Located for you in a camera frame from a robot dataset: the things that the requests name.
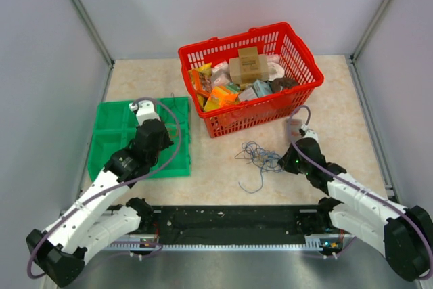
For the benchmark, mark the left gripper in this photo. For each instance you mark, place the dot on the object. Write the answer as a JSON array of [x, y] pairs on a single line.
[[167, 141]]

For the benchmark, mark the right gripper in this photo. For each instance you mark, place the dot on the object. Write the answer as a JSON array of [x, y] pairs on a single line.
[[285, 162]]

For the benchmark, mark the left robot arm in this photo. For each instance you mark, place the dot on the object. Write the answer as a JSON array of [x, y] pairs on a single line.
[[63, 249]]

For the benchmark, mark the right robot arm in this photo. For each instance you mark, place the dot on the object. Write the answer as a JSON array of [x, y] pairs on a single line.
[[403, 236]]

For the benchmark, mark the grey packaged sponge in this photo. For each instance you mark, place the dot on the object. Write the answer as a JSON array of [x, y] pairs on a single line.
[[292, 129]]

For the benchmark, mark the green compartment tray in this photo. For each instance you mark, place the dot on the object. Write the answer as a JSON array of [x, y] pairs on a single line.
[[115, 125]]

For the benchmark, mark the red plastic shopping basket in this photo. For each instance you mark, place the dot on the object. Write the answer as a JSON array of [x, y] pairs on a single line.
[[281, 45]]

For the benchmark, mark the yellow snack bag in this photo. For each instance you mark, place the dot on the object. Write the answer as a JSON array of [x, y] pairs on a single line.
[[200, 79]]

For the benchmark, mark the orange snack box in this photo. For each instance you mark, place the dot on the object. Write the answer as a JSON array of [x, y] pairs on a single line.
[[221, 97]]

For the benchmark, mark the dark brown round pastry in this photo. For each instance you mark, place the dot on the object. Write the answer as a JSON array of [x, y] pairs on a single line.
[[279, 84]]

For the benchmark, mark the teal small box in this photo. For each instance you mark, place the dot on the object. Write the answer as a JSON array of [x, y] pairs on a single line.
[[262, 88]]

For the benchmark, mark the white tape roll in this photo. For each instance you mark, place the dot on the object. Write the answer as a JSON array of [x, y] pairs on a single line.
[[276, 71]]

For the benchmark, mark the brown cardboard box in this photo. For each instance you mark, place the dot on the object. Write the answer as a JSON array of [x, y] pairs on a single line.
[[248, 66]]

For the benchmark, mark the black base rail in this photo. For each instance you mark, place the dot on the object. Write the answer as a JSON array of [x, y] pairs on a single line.
[[234, 225]]

